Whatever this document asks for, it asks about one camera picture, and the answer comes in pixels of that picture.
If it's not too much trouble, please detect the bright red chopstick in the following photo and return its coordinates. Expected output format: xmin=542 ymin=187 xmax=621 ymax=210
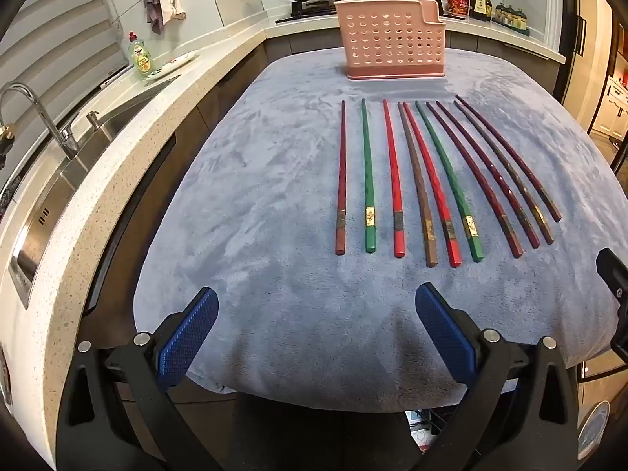
xmin=382 ymin=99 xmax=407 ymax=259
xmin=403 ymin=102 xmax=463 ymax=268

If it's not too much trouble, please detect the glass sliding door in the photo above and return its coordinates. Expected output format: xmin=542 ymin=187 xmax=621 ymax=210
xmin=559 ymin=0 xmax=628 ymax=180

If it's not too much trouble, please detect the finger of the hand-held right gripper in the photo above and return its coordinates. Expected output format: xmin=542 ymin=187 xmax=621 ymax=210
xmin=595 ymin=248 xmax=628 ymax=306

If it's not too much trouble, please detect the white window blind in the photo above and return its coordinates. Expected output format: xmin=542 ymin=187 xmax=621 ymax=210
xmin=0 ymin=0 xmax=129 ymax=109

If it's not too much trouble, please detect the grey-blue fleece table cloth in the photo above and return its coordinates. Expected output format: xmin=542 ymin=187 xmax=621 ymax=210
xmin=133 ymin=48 xmax=628 ymax=413

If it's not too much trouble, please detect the stainless steel sink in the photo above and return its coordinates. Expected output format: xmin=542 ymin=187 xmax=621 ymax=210
xmin=0 ymin=76 xmax=180 ymax=310

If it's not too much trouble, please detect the green chopstick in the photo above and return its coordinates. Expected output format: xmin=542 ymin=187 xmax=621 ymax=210
xmin=360 ymin=98 xmax=378 ymax=254
xmin=415 ymin=100 xmax=484 ymax=263

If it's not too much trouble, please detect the pink perforated utensil holder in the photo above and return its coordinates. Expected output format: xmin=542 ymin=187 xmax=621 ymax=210
xmin=334 ymin=0 xmax=447 ymax=80

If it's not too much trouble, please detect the chrome sink faucet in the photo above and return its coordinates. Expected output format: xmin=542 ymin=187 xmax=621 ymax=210
xmin=0 ymin=82 xmax=80 ymax=160

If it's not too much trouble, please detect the black gas stove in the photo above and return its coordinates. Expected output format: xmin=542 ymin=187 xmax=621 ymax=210
xmin=275 ymin=0 xmax=464 ymax=24

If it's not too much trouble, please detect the green dish soap bottle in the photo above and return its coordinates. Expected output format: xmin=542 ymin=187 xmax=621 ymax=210
xmin=128 ymin=32 xmax=155 ymax=82

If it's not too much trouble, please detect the dark red chopstick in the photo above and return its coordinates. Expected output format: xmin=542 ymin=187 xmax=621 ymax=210
xmin=335 ymin=100 xmax=347 ymax=256

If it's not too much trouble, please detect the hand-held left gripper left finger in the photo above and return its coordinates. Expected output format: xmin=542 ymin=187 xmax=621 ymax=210
xmin=59 ymin=285 xmax=220 ymax=471

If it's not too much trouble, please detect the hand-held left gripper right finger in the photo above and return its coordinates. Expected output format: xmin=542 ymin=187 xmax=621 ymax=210
xmin=414 ymin=282 xmax=580 ymax=471

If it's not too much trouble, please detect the set of small seasoning bottles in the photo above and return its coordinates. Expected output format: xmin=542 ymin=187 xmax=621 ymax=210
xmin=495 ymin=2 xmax=531 ymax=36

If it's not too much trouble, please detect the floral plate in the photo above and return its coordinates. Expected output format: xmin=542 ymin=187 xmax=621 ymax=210
xmin=147 ymin=50 xmax=201 ymax=79

